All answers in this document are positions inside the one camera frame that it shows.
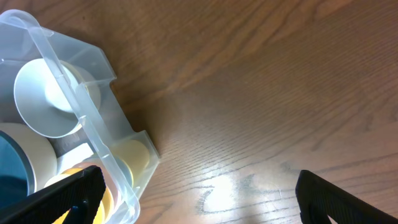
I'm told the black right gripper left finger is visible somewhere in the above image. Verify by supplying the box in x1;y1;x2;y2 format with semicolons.
1;166;106;224

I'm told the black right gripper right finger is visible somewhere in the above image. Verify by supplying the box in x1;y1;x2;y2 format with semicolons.
295;170;397;224

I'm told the pink cup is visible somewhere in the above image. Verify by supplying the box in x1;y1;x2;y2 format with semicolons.
73;158;119;205

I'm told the yellow cup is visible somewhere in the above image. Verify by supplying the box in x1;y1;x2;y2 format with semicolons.
111;139;150;181
45;168;114;224

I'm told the grey bowl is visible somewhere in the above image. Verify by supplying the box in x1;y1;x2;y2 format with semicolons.
14;58;81;138

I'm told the beige bowl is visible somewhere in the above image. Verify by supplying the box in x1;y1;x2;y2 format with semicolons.
1;123;58;194

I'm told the clear plastic storage bin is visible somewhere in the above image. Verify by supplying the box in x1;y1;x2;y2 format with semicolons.
1;9;159;223

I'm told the yellow bowl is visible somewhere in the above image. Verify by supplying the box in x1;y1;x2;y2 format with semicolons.
59;60;101;113

